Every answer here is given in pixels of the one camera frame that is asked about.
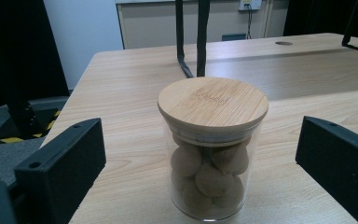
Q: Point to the pile of brown round nuts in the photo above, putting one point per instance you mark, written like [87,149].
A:
[213,177]

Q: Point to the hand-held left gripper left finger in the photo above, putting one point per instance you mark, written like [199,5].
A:
[60,168]

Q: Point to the small blue box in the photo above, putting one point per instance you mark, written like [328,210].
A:
[233,37]

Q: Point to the beige cabinet panel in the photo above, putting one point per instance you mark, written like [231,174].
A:
[149,26]

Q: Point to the black stand base striped tape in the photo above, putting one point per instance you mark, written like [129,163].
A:
[28,124]

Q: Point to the clear glass jar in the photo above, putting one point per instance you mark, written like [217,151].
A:
[180,189]

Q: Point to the round bamboo jar lid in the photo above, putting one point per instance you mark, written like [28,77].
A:
[213,104]

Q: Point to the white wall socket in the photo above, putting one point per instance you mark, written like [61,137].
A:
[250,4]

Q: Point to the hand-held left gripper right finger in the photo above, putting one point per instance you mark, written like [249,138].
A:
[338,158]

